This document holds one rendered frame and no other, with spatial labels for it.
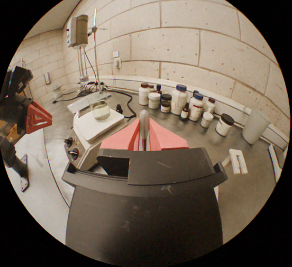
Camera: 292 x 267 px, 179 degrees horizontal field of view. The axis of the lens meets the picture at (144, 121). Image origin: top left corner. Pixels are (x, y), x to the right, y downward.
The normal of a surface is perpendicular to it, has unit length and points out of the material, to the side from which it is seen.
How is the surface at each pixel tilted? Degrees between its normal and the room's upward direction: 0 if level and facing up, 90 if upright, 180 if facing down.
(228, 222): 0
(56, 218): 0
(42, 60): 90
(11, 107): 90
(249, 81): 90
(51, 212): 0
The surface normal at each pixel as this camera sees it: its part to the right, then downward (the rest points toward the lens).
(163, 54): -0.54, 0.51
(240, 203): 0.00, -0.80
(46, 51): 0.84, 0.33
